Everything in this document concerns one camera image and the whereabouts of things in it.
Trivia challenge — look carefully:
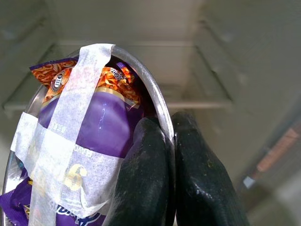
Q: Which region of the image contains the white fridge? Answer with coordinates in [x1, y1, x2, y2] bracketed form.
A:
[0, 0, 301, 226]

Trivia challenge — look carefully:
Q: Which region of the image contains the round steel bowl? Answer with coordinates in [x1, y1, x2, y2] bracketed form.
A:
[0, 44, 176, 226]

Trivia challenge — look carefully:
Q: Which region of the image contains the white paper tape strip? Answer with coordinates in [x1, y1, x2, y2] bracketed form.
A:
[10, 111, 126, 218]
[29, 43, 117, 226]

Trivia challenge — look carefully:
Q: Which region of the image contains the glass fridge shelf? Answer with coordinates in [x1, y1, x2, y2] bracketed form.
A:
[2, 40, 235, 114]

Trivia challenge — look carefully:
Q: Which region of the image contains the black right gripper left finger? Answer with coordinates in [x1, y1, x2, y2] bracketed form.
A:
[103, 117, 170, 226]

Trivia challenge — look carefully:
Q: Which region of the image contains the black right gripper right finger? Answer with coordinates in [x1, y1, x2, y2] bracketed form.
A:
[171, 112, 250, 226]

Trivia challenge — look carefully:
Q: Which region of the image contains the small purple snack packet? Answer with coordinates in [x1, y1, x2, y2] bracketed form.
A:
[0, 176, 34, 226]

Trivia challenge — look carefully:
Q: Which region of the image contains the large purple noodle packet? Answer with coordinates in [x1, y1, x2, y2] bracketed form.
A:
[29, 56, 145, 226]

